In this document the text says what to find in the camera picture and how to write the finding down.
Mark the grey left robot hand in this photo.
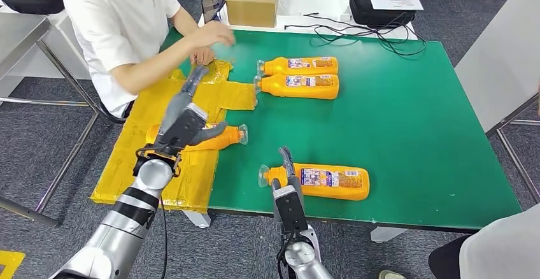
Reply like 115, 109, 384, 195
155, 65, 229, 154

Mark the white table leg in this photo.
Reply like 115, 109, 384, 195
183, 210, 212, 229
370, 226, 408, 244

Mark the pale table with steel legs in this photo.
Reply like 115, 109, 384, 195
453, 0, 540, 204

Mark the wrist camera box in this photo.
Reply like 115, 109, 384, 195
274, 185, 309, 235
155, 103, 208, 155

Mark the person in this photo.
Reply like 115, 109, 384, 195
60, 0, 236, 120
377, 203, 540, 279

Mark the yellow taped cardboard mat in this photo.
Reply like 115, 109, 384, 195
90, 59, 257, 214

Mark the black chair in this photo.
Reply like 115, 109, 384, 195
97, 99, 127, 126

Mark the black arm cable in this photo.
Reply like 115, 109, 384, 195
159, 197, 168, 279

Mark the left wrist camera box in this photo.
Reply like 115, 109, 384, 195
155, 103, 208, 155

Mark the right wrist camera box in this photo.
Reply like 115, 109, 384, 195
274, 185, 309, 235

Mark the orange detergent bottle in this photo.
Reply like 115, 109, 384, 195
258, 163, 371, 202
256, 56, 339, 78
254, 73, 340, 100
145, 123, 249, 152

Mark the brown cardboard box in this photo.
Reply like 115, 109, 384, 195
225, 0, 281, 28

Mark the person's left hand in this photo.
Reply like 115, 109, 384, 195
185, 20, 236, 51

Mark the black tangled cable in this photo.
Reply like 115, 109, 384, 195
285, 12, 427, 57

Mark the black carrying case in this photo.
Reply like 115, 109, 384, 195
349, 0, 416, 28

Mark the person's right hand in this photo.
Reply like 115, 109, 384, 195
190, 46, 216, 66

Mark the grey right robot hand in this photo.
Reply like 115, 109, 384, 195
269, 146, 307, 225

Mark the steel frame table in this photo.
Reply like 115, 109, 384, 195
0, 9, 127, 229

